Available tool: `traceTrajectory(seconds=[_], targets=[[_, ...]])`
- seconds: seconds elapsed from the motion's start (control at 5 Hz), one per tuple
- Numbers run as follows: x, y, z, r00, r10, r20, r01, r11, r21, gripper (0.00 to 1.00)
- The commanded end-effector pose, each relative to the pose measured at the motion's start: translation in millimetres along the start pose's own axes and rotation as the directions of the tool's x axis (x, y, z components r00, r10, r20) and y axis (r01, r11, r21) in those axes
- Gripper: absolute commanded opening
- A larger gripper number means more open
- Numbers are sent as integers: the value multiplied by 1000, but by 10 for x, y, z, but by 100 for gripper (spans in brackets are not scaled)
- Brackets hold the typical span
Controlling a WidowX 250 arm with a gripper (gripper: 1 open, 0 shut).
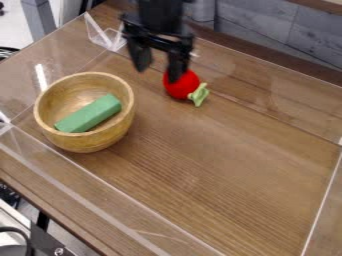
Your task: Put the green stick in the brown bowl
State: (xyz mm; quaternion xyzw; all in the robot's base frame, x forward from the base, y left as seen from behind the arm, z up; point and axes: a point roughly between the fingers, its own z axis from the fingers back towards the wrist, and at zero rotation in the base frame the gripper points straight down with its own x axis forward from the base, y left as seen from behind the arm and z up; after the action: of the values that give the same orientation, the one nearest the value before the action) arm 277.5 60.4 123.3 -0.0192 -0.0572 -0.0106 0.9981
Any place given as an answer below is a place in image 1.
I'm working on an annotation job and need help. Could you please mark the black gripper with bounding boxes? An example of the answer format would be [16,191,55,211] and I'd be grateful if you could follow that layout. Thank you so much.
[120,0,194,83]

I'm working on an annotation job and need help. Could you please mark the green rectangular block stick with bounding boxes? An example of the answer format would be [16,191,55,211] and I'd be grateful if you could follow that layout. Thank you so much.
[54,94,122,133]

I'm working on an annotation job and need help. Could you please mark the brown wooden bowl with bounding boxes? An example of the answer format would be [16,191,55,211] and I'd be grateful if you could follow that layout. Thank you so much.
[34,72,136,153]

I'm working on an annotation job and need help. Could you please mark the red plush strawberry toy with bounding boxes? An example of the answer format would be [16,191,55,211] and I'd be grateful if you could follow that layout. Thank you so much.
[163,70,210,107]

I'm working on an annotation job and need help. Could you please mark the black equipment bottom left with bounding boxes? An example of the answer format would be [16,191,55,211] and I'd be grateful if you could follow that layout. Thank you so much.
[0,223,78,256]

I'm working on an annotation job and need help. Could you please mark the clear acrylic corner bracket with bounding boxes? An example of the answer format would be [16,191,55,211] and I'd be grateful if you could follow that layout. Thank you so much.
[84,12,127,52]

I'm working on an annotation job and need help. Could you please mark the clear acrylic front wall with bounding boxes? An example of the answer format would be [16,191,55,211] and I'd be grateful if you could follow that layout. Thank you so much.
[0,122,225,256]

